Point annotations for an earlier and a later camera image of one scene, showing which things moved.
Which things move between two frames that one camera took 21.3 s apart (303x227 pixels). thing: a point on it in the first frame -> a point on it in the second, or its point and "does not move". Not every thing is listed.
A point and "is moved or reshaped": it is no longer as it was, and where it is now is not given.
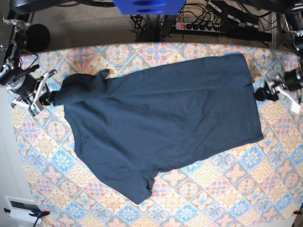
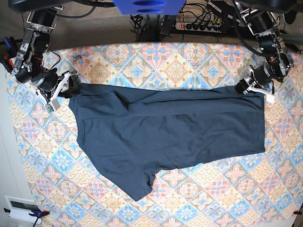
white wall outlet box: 20,208 does not move
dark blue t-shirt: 127,128 is moved or reshaped
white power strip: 198,27 does not move
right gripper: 292,80 -> 262,75
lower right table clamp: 297,212 does not move
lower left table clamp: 38,213 does not move
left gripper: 32,92 -> 51,84
